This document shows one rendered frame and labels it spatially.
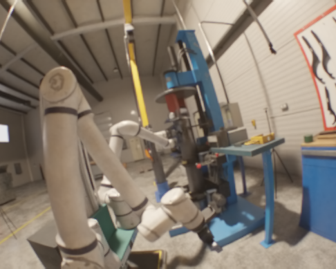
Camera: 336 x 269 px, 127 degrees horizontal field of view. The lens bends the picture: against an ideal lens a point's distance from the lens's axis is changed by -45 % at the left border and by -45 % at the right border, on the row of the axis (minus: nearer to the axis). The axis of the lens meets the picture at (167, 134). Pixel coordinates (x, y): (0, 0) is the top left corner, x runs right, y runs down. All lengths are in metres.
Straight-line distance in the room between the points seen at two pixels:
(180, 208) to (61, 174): 0.39
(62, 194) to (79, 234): 0.14
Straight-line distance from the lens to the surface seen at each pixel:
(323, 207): 1.71
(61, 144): 0.46
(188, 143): 1.88
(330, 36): 2.62
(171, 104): 1.79
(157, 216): 0.54
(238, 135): 1.69
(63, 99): 0.47
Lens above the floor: 1.29
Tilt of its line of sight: 1 degrees up
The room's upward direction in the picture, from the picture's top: 13 degrees counter-clockwise
